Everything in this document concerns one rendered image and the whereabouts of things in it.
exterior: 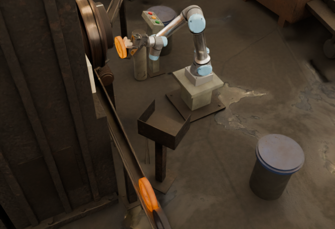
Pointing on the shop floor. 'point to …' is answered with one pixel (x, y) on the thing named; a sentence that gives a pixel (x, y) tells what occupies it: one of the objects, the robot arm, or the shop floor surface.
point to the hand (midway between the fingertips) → (120, 45)
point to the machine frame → (49, 110)
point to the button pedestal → (154, 28)
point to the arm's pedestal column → (195, 104)
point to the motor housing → (107, 82)
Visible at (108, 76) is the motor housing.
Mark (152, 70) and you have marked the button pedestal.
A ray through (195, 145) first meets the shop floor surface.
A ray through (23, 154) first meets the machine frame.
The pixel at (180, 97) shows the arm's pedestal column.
